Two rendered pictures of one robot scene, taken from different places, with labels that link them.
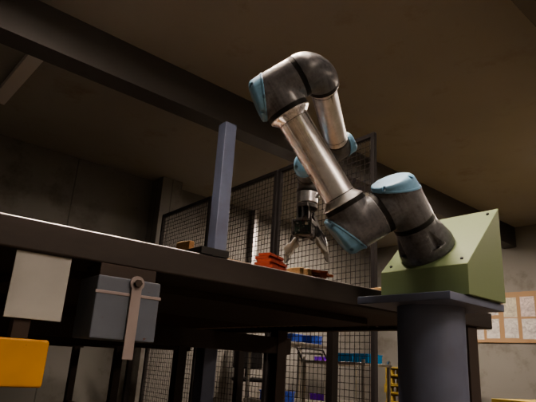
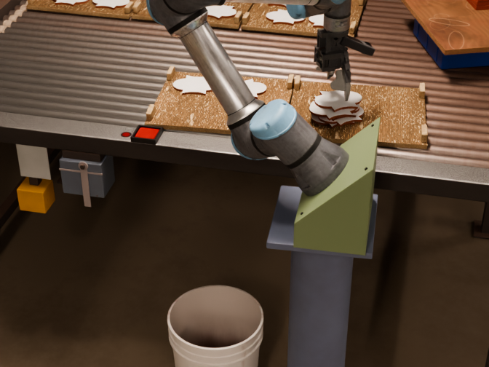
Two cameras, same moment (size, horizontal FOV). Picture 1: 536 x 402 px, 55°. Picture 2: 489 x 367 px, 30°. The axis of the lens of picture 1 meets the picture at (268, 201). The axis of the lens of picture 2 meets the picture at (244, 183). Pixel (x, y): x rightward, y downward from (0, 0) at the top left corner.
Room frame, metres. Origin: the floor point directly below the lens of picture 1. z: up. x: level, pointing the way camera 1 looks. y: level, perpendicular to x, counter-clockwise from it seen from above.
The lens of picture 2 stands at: (-0.05, -1.83, 2.28)
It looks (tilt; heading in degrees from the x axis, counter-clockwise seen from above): 33 degrees down; 50
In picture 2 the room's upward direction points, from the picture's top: straight up
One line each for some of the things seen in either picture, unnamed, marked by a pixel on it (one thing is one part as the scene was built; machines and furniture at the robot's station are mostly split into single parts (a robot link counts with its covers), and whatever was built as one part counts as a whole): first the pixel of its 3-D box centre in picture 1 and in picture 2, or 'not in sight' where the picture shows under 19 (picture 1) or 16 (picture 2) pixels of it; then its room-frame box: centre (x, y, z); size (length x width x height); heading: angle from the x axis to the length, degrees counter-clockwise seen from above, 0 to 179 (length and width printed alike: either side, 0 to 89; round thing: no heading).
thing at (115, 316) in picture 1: (117, 312); (86, 172); (1.07, 0.29, 0.77); 0.14 x 0.11 x 0.18; 127
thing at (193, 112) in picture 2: not in sight; (223, 103); (1.49, 0.14, 0.93); 0.41 x 0.35 x 0.02; 131
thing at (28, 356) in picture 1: (22, 317); (33, 174); (0.96, 0.43, 0.74); 0.09 x 0.08 x 0.24; 127
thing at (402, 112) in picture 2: not in sight; (356, 113); (1.76, -0.17, 0.93); 0.41 x 0.35 x 0.02; 133
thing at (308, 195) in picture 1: (308, 199); (337, 22); (1.68, -0.14, 1.23); 0.08 x 0.08 x 0.05
